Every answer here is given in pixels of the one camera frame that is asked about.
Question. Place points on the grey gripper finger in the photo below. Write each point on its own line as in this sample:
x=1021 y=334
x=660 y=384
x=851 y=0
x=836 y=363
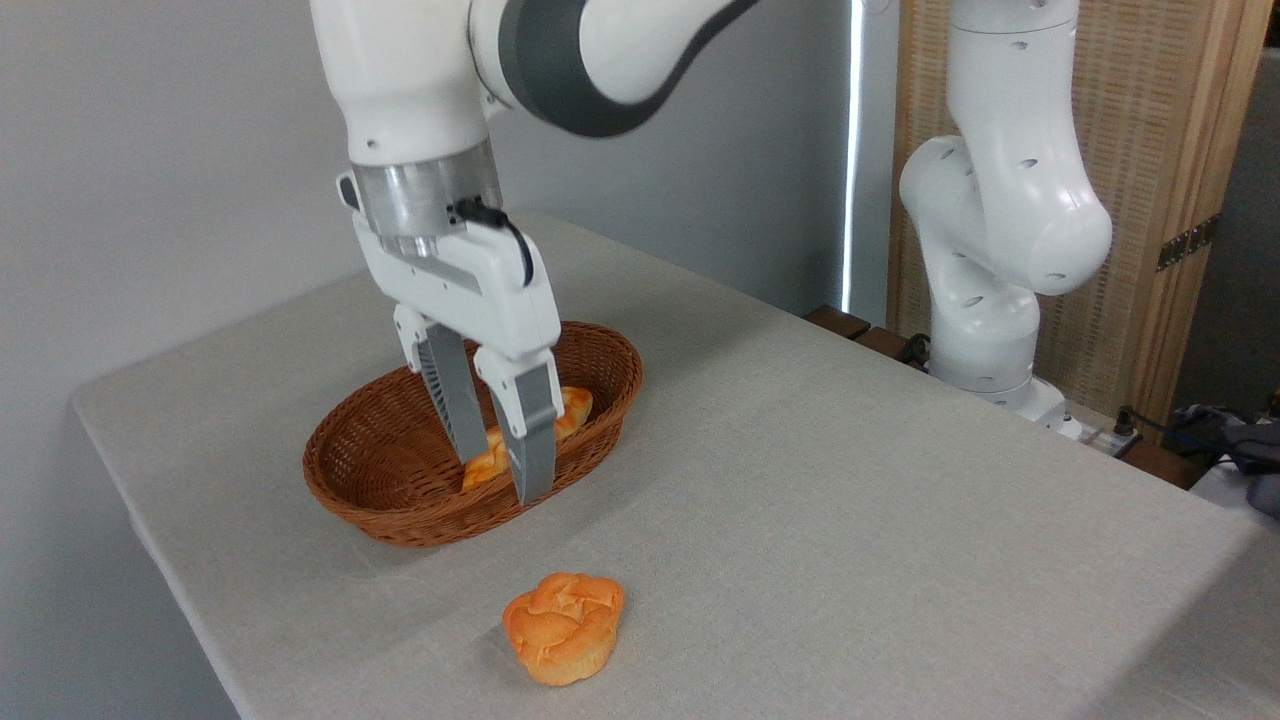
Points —
x=455 y=400
x=530 y=440

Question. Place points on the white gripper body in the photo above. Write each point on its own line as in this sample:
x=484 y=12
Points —
x=490 y=300

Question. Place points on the round orange bread roll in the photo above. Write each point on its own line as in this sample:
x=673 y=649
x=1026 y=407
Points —
x=562 y=625

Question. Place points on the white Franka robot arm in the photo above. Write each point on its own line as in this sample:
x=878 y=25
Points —
x=400 y=80

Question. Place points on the long braided bread loaf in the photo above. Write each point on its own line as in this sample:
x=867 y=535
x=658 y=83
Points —
x=573 y=405

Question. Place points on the brown wicker basket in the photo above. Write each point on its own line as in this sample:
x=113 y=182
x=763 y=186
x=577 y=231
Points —
x=380 y=470

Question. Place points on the beige tablecloth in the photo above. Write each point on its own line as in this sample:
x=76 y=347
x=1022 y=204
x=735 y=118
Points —
x=850 y=500

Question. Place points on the brown wooden block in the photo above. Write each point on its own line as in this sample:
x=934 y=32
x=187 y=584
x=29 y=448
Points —
x=1165 y=465
x=836 y=321
x=883 y=342

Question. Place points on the metal screen hinge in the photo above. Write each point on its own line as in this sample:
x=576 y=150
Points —
x=1188 y=243

